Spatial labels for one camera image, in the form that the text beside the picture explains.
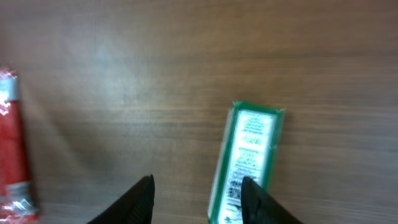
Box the green white small box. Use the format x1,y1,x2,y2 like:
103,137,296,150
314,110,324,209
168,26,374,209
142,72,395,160
207,101,285,223

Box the red snack packet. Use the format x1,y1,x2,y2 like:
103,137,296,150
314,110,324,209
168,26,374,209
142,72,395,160
1,68,39,224

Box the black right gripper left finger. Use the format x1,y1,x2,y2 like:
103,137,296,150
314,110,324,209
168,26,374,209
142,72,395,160
88,175,155,224

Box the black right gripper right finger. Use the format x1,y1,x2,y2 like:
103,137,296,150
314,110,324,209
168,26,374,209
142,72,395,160
241,176,303,224

